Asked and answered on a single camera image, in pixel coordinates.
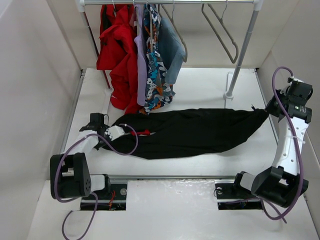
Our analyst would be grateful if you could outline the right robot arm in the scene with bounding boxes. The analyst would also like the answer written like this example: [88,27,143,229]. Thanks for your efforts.
[231,79,313,208]

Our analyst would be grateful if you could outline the grey hanger with denim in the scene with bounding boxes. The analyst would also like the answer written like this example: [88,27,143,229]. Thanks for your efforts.
[160,1,188,63]

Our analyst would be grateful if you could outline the grey empty hanger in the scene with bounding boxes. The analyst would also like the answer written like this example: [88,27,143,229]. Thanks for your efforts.
[201,2,240,64]

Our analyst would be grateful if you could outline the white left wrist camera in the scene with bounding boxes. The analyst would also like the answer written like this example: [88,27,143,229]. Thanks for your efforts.
[105,125,126,142]

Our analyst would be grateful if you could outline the black trousers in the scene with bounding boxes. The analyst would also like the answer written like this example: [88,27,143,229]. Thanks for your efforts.
[103,108,269,160]

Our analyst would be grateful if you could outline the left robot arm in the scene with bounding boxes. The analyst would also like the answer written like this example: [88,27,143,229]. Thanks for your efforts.
[50,113,112,203]

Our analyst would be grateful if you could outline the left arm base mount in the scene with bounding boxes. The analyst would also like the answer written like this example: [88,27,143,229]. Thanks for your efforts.
[80,183,127,211]

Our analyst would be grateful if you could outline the colourful patterned shorts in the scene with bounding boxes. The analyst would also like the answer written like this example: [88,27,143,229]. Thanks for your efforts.
[139,4,175,115]

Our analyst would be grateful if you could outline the blue denim shorts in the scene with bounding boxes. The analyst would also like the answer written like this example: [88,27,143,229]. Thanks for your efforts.
[158,18,186,85]

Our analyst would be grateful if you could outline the lilac garment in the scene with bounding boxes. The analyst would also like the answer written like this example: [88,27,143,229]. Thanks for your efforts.
[134,5,147,106]

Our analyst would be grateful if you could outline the metal clothes rack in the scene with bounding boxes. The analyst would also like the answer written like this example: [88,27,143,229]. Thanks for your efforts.
[75,0,264,108]

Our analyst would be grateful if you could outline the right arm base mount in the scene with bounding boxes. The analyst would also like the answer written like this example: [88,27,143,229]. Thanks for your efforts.
[213,182,263,211]

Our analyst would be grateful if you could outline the red jacket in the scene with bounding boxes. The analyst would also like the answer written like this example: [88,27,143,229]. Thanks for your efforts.
[96,4,142,114]

